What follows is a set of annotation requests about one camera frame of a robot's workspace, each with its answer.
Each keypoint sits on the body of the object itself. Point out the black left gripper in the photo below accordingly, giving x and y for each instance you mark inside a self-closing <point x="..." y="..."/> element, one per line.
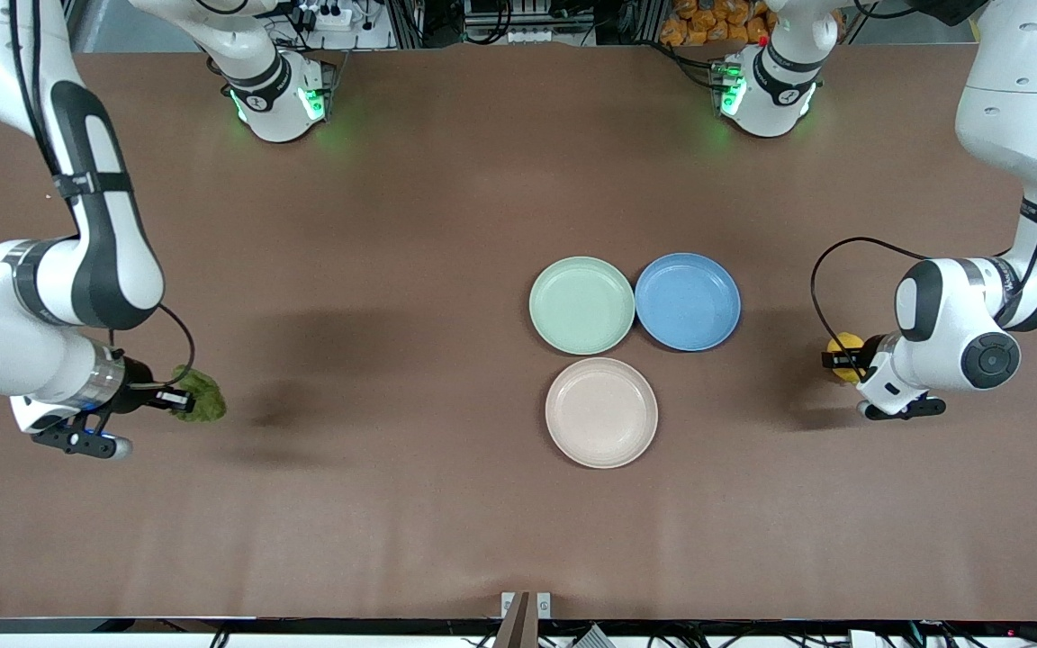
<point x="863" y="354"/>

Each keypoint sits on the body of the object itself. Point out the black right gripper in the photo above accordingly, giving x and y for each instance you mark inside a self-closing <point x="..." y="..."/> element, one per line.
<point x="135" y="385"/>

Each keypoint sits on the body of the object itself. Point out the yellow lemon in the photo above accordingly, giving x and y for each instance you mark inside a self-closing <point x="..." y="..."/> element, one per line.
<point x="843" y="342"/>

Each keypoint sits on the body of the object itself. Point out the green lettuce leaf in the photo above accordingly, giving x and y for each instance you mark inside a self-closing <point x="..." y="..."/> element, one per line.
<point x="208" y="407"/>

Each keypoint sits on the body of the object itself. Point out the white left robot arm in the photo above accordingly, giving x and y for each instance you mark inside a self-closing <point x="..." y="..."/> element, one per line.
<point x="1023" y="90"/>

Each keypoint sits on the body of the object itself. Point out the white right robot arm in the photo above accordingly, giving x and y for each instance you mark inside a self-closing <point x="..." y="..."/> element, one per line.
<point x="104" y="270"/>

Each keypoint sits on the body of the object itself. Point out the blue plate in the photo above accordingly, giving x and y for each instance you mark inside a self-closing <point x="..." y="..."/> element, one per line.
<point x="688" y="301"/>

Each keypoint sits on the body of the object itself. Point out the beige plate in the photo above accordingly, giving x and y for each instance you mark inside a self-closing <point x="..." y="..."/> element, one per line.
<point x="601" y="413"/>

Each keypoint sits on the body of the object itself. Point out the pale green plate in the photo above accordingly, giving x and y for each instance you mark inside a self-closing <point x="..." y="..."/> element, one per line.
<point x="582" y="306"/>

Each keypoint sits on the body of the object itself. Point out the bag of orange fruit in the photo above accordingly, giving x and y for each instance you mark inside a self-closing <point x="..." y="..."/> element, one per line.
<point x="707" y="22"/>

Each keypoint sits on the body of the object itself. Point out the white power strip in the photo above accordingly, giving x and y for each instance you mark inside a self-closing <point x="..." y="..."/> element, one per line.
<point x="329" y="16"/>

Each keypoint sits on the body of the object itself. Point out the grey equipment rack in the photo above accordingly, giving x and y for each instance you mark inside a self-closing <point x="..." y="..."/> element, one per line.
<point x="527" y="20"/>

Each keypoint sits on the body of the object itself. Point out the small metal bracket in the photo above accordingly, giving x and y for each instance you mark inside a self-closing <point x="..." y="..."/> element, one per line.
<point x="508" y="605"/>
<point x="544" y="606"/>

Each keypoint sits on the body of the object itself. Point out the brown camera post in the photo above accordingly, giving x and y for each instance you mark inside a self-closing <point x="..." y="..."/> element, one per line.
<point x="514" y="630"/>

